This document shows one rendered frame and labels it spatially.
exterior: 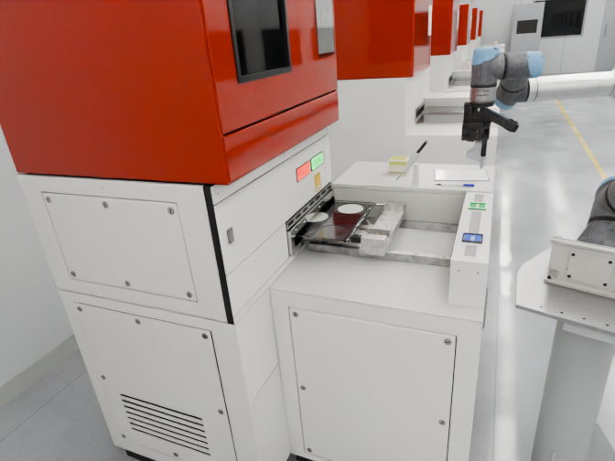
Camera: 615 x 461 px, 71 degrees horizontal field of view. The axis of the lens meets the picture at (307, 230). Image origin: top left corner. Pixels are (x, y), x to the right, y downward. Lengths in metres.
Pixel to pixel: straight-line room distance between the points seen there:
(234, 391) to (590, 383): 1.06
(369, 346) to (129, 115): 0.91
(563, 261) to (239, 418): 1.07
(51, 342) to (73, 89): 1.77
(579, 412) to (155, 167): 1.44
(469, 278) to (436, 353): 0.24
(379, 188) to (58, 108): 1.13
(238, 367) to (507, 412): 1.27
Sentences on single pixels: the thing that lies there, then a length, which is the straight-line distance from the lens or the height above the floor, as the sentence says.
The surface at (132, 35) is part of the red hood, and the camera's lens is 1.11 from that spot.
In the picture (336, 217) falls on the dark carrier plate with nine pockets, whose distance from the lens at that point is 1.65.
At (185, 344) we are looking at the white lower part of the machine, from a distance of 1.41.
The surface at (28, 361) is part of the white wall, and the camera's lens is 2.73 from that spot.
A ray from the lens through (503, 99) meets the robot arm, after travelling 1.58.
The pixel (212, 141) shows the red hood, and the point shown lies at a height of 1.33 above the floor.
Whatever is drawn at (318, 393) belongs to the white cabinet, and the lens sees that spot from 1.57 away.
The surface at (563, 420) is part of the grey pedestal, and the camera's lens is 1.71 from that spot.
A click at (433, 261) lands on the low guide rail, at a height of 0.84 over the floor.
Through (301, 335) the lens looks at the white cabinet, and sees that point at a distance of 1.43.
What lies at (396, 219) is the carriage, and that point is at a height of 0.88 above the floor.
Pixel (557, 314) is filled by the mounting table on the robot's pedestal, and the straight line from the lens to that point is 1.32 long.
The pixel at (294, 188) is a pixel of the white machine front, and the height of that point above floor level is 1.06.
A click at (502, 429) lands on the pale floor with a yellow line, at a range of 2.12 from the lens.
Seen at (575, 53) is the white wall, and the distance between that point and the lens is 14.66.
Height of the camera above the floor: 1.53
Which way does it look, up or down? 24 degrees down
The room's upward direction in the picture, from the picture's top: 5 degrees counter-clockwise
